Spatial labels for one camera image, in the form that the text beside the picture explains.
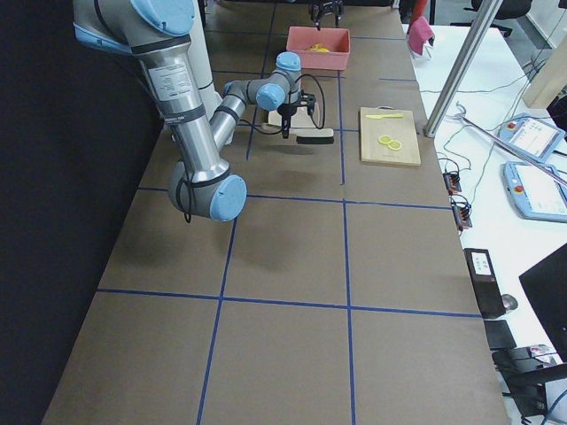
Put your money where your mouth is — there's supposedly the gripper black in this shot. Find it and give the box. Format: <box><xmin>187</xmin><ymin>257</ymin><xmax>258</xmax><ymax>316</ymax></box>
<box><xmin>309</xmin><ymin>0</ymin><xmax>344</xmax><ymax>31</ymax></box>
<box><xmin>277</xmin><ymin>90</ymin><xmax>316</xmax><ymax>139</ymax></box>

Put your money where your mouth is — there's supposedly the beige hand brush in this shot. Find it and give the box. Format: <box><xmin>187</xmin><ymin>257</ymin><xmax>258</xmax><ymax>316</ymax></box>
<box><xmin>283</xmin><ymin>127</ymin><xmax>335</xmax><ymax>145</ymax></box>

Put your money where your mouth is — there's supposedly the yellow potato toy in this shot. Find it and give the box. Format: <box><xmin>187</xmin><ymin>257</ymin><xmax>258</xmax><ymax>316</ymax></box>
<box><xmin>307</xmin><ymin>42</ymin><xmax>330</xmax><ymax>53</ymax></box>

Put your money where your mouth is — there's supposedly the pink plastic bin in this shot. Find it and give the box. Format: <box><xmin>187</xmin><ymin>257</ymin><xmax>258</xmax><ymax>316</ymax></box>
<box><xmin>286</xmin><ymin>26</ymin><xmax>351</xmax><ymax>71</ymax></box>

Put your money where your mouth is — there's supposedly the beige plastic dustpan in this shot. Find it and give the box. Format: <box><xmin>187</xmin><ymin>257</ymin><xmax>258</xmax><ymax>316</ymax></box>
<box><xmin>266</xmin><ymin>106</ymin><xmax>320</xmax><ymax>130</ymax></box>

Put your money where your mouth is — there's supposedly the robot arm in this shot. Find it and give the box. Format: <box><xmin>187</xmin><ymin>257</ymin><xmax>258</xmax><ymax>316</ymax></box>
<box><xmin>73</xmin><ymin>0</ymin><xmax>315</xmax><ymax>221</ymax></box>

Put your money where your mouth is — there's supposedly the white mounting pillar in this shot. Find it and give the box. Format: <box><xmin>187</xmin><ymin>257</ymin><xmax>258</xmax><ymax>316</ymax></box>
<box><xmin>183</xmin><ymin>0</ymin><xmax>222</xmax><ymax>119</ymax></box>

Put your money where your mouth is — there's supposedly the lemon slice far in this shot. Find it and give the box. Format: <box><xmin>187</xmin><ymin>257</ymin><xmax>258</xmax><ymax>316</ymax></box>
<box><xmin>378</xmin><ymin>135</ymin><xmax>392</xmax><ymax>145</ymax></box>

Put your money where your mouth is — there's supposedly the pink cloth on stand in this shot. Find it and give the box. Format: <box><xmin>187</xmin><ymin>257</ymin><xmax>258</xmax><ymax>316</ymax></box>
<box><xmin>408</xmin><ymin>17</ymin><xmax>435</xmax><ymax>57</ymax></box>

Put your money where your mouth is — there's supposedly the yellow plastic knife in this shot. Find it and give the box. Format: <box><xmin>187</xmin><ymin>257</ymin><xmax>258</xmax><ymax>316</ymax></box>
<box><xmin>364</xmin><ymin>112</ymin><xmax>404</xmax><ymax>120</ymax></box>

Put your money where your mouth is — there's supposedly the wooden cutting board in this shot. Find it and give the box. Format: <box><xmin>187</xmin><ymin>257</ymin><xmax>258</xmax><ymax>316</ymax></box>
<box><xmin>360</xmin><ymin>107</ymin><xmax>422</xmax><ymax>166</ymax></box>

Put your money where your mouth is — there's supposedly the metal rod with hook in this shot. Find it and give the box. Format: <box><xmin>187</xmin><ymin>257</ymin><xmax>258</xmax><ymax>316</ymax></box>
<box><xmin>454</xmin><ymin>102</ymin><xmax>566</xmax><ymax>187</ymax></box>

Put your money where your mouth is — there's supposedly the orange connector block far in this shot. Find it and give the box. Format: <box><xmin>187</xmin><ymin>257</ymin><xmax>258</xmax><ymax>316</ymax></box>
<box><xmin>443</xmin><ymin>171</ymin><xmax>462</xmax><ymax>195</ymax></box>

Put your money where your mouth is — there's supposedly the orange connector block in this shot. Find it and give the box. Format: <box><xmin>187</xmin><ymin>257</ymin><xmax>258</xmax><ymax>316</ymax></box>
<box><xmin>450</xmin><ymin>194</ymin><xmax>472</xmax><ymax>232</ymax></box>
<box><xmin>443</xmin><ymin>171</ymin><xmax>462</xmax><ymax>195</ymax></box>

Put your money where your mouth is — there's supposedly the orange connector block near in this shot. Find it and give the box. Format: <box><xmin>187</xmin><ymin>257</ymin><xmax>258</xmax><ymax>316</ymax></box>
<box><xmin>450</xmin><ymin>194</ymin><xmax>472</xmax><ymax>232</ymax></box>

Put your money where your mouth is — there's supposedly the teach pendant far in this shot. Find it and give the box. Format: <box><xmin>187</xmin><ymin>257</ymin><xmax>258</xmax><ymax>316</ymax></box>
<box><xmin>498</xmin><ymin>113</ymin><xmax>566</xmax><ymax>163</ymax></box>

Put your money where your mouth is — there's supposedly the teach pendant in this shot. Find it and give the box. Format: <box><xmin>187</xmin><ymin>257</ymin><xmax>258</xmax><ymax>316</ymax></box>
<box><xmin>501</xmin><ymin>161</ymin><xmax>566</xmax><ymax>223</ymax></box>
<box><xmin>498</xmin><ymin>113</ymin><xmax>566</xmax><ymax>163</ymax></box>

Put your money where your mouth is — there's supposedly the teach pendant near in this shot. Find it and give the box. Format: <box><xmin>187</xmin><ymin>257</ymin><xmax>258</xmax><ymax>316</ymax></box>
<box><xmin>501</xmin><ymin>161</ymin><xmax>566</xmax><ymax>223</ymax></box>

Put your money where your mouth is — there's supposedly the black box with label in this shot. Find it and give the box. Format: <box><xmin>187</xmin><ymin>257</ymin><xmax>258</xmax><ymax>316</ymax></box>
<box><xmin>463</xmin><ymin>248</ymin><xmax>506</xmax><ymax>319</ymax></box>

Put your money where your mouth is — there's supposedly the black monitor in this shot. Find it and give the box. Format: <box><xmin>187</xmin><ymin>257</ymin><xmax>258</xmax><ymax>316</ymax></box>
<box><xmin>519</xmin><ymin>254</ymin><xmax>566</xmax><ymax>361</ymax></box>

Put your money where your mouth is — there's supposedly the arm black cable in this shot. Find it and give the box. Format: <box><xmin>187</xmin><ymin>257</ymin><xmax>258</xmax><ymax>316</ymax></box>
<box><xmin>176</xmin><ymin>73</ymin><xmax>327</xmax><ymax>225</ymax></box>

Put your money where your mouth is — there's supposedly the aluminium frame post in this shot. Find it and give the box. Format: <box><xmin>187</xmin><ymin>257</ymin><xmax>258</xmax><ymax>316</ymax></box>
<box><xmin>423</xmin><ymin>0</ymin><xmax>502</xmax><ymax>138</ymax></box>

